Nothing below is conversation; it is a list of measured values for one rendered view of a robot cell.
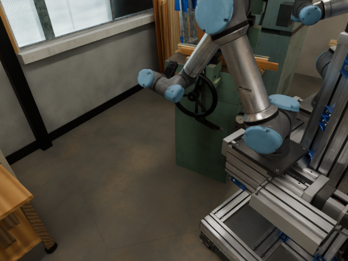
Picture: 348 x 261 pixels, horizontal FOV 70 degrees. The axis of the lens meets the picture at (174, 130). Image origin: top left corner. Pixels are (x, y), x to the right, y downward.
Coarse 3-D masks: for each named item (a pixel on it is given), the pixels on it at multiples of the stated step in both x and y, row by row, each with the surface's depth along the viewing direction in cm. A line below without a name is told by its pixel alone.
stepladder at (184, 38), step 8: (176, 0) 219; (184, 0) 215; (192, 0) 227; (176, 8) 223; (184, 8) 219; (192, 8) 230; (184, 16) 224; (192, 16) 233; (184, 24) 227; (192, 24) 237; (184, 32) 230; (192, 32) 244; (184, 40) 233; (192, 40) 239
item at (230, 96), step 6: (198, 84) 157; (186, 90) 163; (210, 90) 155; (216, 90) 152; (222, 90) 150; (228, 90) 148; (210, 96) 157; (222, 96) 153; (228, 96) 151; (234, 96) 149; (228, 102) 153; (234, 102) 151
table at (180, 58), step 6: (174, 54) 168; (180, 54) 168; (168, 60) 160; (174, 60) 160; (180, 60) 160; (180, 66) 156; (222, 66) 151; (222, 72) 144; (228, 72) 143; (264, 72) 147; (216, 78) 145; (222, 78) 146; (228, 78) 144; (216, 84) 141
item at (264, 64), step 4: (184, 48) 166; (188, 48) 166; (184, 52) 167; (188, 52) 165; (192, 52) 164; (256, 60) 147; (260, 64) 146; (264, 64) 145; (268, 64) 144; (272, 64) 143; (276, 64) 142; (264, 68) 147; (268, 68) 146; (272, 68) 144; (276, 68) 143
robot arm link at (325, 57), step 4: (332, 48) 123; (324, 52) 130; (328, 52) 125; (332, 52) 123; (320, 56) 131; (324, 56) 127; (328, 56) 124; (316, 60) 133; (320, 60) 129; (324, 60) 126; (328, 60) 123; (316, 64) 132; (320, 64) 128; (324, 64) 124; (316, 68) 133; (320, 68) 127; (320, 72) 127
